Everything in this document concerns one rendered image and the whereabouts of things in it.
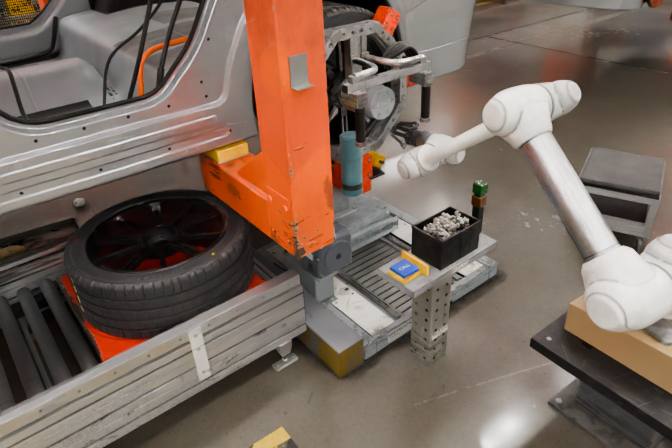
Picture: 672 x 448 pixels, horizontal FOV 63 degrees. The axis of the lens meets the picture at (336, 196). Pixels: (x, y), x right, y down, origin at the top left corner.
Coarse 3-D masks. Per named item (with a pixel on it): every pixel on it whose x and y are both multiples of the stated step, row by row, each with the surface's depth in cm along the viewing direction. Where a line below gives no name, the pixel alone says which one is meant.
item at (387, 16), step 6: (378, 6) 218; (384, 6) 216; (378, 12) 217; (384, 12) 215; (390, 12) 213; (396, 12) 215; (378, 18) 216; (384, 18) 214; (390, 18) 215; (396, 18) 217; (384, 24) 214; (390, 24) 216; (396, 24) 218; (390, 30) 217
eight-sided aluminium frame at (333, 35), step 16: (336, 32) 201; (352, 32) 207; (368, 32) 210; (384, 32) 215; (384, 48) 224; (400, 80) 231; (400, 96) 234; (400, 112) 238; (384, 128) 235; (368, 144) 233; (336, 160) 224
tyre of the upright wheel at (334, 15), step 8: (328, 8) 209; (336, 8) 209; (344, 8) 210; (352, 8) 212; (360, 8) 216; (328, 16) 206; (336, 16) 208; (344, 16) 210; (352, 16) 213; (360, 16) 215; (368, 16) 218; (328, 24) 207; (336, 24) 210; (344, 24) 212; (256, 112) 224
